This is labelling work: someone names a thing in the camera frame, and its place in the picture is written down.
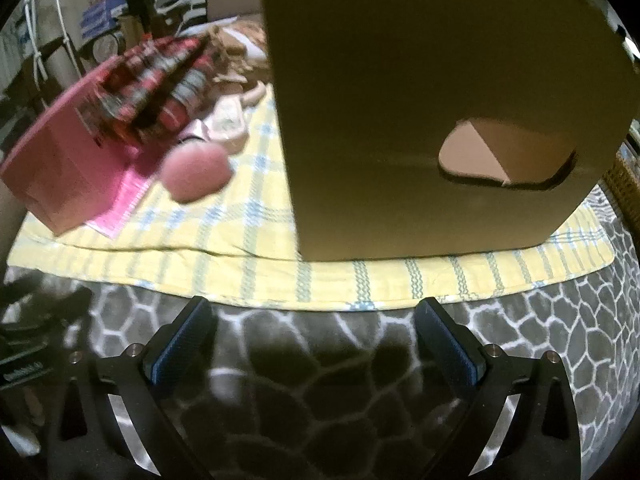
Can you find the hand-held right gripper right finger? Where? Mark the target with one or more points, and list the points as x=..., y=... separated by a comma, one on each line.
x=452, y=347

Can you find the pink fluffy towel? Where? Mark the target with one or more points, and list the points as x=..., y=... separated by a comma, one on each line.
x=125, y=205

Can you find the wicker basket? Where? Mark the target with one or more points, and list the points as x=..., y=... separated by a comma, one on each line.
x=625, y=190

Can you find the person's left hand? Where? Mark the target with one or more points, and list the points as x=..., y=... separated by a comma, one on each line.
x=15, y=432

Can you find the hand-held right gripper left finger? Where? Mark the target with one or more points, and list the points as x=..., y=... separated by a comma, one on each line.
x=177, y=345

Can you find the yellow plaid blanket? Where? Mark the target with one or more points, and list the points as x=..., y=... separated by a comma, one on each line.
x=225, y=230

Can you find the grey patterned blanket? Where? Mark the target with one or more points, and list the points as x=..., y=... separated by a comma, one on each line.
x=320, y=350

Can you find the red printed snack packet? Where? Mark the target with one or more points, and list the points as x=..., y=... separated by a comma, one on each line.
x=150, y=90

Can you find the blue box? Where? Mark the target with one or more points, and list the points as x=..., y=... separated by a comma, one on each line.
x=100, y=17

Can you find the pink box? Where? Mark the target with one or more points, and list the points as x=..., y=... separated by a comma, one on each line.
x=50, y=170

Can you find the pink makeup sponge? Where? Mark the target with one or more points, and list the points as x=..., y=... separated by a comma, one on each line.
x=197, y=172

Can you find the brown cardboard box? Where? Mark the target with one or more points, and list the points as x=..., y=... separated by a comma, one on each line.
x=425, y=110

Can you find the pink handheld fan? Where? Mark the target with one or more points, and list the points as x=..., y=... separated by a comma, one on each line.
x=225, y=125

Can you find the round metal tin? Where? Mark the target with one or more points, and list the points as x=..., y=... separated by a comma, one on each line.
x=107, y=49

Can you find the white pipe rack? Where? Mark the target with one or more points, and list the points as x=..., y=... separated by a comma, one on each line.
x=52, y=20

